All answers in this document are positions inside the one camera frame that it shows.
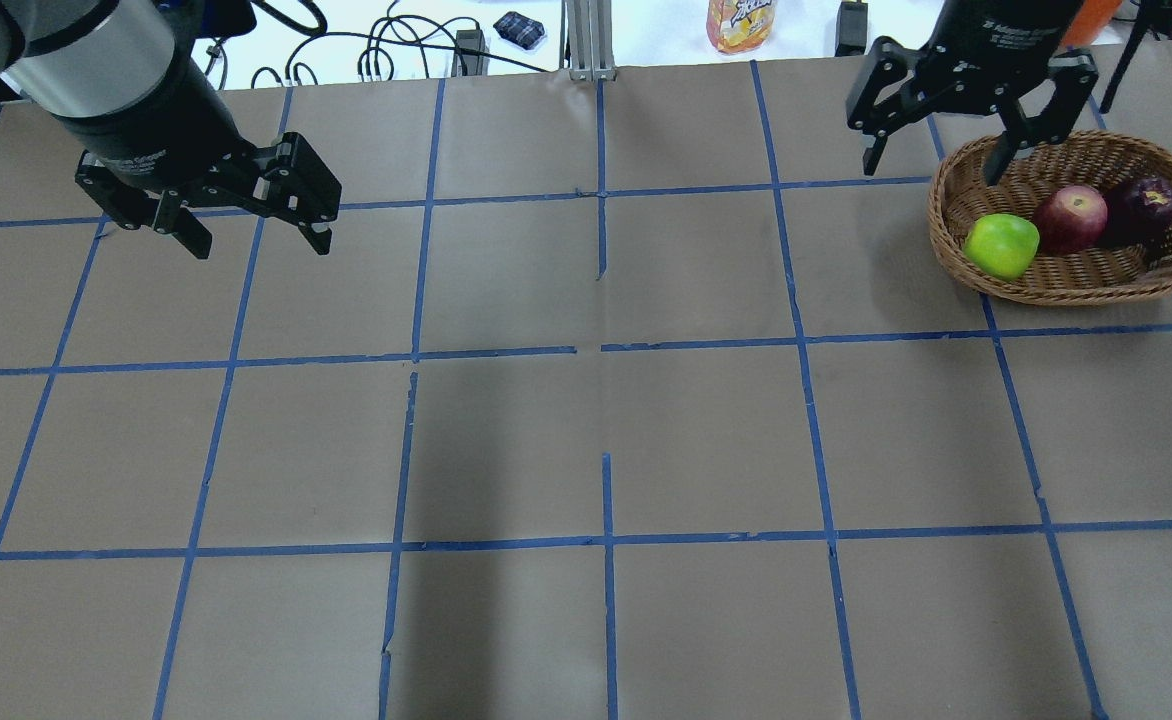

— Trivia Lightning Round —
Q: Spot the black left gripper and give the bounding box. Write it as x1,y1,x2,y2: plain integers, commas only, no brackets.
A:
52,50,342,260

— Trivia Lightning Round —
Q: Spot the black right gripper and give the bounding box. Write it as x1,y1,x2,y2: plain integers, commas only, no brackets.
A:
845,1,1098,186

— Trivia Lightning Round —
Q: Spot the green apple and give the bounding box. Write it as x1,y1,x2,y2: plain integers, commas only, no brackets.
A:
961,213,1040,281

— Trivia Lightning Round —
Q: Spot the dark red apple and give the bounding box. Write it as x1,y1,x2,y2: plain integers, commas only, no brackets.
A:
1097,176,1172,249

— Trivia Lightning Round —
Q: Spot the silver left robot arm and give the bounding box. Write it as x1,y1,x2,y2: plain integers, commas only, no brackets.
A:
0,1,342,259

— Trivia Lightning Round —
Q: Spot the woven wicker basket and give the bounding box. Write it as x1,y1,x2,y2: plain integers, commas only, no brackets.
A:
926,129,1172,306

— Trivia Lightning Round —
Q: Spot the orange bucket with lid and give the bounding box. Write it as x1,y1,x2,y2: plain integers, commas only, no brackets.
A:
1059,0,1124,49

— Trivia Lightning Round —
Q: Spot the black power adapter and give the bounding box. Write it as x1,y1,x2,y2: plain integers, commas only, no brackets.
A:
834,1,868,56

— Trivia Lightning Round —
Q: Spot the orange juice bottle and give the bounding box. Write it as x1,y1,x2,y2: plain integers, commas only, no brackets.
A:
706,0,777,55

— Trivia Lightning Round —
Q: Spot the small dark blue pouch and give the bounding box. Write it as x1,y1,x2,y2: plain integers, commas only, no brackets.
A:
493,12,548,50

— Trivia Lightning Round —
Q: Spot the aluminium frame post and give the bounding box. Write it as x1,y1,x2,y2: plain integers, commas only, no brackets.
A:
563,0,616,82

